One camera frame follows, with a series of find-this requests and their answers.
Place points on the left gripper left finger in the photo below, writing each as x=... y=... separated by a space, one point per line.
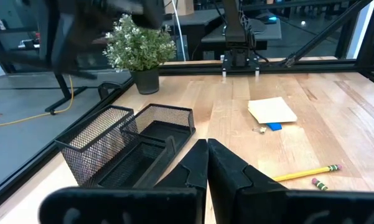
x=161 y=202

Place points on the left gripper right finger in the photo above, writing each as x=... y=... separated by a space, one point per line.
x=267 y=205

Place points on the yellow pencil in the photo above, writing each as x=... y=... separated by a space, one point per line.
x=320 y=184
x=308 y=172

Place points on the small metal binder clip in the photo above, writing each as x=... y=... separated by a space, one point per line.
x=260 y=129

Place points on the blue eraser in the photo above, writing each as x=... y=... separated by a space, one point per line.
x=274 y=126

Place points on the yellow sticky note pad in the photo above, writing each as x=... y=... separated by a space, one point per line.
x=272 y=110

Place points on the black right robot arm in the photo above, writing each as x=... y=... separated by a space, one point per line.
x=238 y=46

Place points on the black mesh desk organizer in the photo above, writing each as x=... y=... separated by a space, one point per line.
x=112 y=149

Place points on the bushy plant in black pot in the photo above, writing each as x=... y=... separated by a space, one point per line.
x=140 y=46

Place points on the black floor stand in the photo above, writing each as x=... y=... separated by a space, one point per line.
x=62 y=87

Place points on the black aluminium table frame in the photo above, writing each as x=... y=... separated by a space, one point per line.
x=314 y=66

